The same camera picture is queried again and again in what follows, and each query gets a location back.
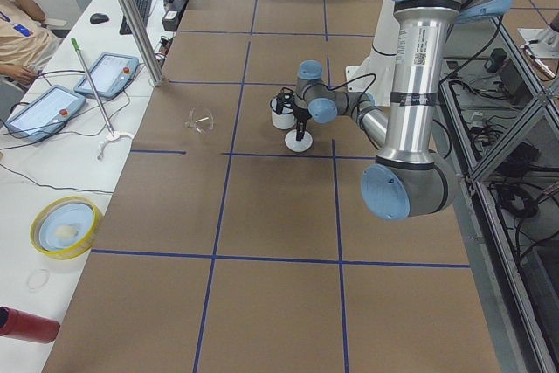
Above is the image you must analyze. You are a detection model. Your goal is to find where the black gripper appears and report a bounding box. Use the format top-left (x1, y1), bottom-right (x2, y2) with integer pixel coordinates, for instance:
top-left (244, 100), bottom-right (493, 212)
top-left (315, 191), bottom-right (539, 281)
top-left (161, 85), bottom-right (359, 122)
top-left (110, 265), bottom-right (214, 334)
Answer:
top-left (293, 107), bottom-right (311, 142)

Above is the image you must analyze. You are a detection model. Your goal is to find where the white enamel mug blue rim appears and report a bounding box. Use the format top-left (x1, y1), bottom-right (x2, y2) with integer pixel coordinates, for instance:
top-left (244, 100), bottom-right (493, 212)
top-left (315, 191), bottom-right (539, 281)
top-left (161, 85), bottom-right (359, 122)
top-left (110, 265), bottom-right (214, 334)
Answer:
top-left (270, 98), bottom-right (295, 130)

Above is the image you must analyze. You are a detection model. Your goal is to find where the seated person beige shirt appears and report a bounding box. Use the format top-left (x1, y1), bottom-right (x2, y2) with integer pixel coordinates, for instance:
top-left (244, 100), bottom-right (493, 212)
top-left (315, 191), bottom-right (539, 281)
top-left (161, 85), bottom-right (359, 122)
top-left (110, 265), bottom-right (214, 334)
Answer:
top-left (1, 0), bottom-right (62, 87)

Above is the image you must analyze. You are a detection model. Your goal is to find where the far grey teach pendant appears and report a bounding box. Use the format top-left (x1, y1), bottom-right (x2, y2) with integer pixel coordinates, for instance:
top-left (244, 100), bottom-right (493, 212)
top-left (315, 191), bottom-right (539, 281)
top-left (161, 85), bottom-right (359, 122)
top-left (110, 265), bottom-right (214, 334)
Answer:
top-left (89, 52), bottom-right (140, 100)

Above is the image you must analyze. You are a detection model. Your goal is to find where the near grey teach pendant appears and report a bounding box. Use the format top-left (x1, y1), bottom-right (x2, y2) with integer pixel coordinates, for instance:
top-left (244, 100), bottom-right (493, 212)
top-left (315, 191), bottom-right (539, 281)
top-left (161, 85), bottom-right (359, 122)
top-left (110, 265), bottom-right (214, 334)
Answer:
top-left (6, 85), bottom-right (86, 142)

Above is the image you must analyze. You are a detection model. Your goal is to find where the brown paper table cover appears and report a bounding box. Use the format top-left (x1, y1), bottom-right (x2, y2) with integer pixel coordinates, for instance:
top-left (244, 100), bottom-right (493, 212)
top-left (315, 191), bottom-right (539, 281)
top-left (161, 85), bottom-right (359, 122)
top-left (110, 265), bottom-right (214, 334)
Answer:
top-left (45, 0), bottom-right (500, 372)

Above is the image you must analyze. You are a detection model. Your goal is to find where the clear glass funnel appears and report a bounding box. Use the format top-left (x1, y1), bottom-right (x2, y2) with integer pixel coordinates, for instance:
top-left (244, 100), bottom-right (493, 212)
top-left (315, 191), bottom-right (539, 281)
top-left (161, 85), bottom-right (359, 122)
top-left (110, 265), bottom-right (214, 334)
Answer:
top-left (185, 107), bottom-right (214, 134)

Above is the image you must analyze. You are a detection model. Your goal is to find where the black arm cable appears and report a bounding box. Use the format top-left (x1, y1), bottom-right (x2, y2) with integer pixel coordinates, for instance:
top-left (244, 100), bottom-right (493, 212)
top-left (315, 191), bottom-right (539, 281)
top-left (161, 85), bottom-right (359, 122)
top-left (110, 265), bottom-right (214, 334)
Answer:
top-left (327, 73), bottom-right (379, 116)

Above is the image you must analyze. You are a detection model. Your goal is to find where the aluminium frame post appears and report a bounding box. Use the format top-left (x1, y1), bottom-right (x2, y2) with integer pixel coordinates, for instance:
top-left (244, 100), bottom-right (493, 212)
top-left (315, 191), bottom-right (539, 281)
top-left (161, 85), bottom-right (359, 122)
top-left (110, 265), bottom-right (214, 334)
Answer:
top-left (118, 0), bottom-right (162, 86)

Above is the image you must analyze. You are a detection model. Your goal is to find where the black computer mouse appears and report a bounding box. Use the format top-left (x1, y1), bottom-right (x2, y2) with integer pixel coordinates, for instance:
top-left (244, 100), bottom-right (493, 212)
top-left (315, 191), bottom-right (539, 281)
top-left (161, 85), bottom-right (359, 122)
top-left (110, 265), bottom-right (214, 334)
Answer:
top-left (89, 13), bottom-right (110, 25)

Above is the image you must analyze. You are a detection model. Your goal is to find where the grey teach pendant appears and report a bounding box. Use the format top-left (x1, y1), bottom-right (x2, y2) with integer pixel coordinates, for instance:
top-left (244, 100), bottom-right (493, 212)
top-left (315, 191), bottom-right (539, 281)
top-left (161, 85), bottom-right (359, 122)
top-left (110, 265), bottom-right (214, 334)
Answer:
top-left (6, 85), bottom-right (86, 142)
top-left (89, 52), bottom-right (140, 100)

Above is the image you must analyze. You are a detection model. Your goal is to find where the black keyboard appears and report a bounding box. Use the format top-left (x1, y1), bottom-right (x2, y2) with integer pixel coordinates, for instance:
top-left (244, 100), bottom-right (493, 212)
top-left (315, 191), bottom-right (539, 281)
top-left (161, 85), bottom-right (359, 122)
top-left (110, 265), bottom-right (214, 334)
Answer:
top-left (119, 0), bottom-right (152, 35)

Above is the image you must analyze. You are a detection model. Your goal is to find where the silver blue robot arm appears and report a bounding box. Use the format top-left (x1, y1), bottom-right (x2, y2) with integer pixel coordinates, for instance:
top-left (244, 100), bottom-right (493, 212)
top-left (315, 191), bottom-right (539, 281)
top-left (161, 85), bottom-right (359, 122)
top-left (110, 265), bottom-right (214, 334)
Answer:
top-left (278, 0), bottom-right (513, 220)

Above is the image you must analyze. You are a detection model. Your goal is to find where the metal reacher grabber stick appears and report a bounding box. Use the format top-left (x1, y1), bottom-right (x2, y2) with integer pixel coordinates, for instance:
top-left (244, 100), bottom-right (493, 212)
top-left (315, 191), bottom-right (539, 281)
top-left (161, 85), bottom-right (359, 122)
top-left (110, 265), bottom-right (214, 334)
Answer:
top-left (71, 38), bottom-right (139, 162)

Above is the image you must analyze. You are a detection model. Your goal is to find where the red bottle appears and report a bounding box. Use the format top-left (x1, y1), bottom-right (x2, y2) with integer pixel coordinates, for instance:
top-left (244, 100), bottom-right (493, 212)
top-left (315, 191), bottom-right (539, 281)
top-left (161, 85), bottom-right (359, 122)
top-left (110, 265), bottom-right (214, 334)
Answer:
top-left (1, 307), bottom-right (60, 343)

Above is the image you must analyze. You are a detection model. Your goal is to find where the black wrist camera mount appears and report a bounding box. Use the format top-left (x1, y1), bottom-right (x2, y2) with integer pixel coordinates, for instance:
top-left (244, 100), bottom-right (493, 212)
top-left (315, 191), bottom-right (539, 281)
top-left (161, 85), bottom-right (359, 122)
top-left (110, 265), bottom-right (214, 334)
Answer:
top-left (272, 87), bottom-right (294, 115)

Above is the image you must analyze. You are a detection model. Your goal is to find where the black box on desk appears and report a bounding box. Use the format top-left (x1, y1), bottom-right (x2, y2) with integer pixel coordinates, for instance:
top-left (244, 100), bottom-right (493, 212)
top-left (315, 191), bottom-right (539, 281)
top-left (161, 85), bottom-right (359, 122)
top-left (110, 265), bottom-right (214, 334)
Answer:
top-left (162, 0), bottom-right (188, 32)

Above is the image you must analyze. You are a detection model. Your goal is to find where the yellow rimmed bowl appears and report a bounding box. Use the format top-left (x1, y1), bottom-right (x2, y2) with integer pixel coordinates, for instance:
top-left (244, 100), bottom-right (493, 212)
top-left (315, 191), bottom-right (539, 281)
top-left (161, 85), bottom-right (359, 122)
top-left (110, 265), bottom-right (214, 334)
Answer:
top-left (30, 196), bottom-right (103, 260)

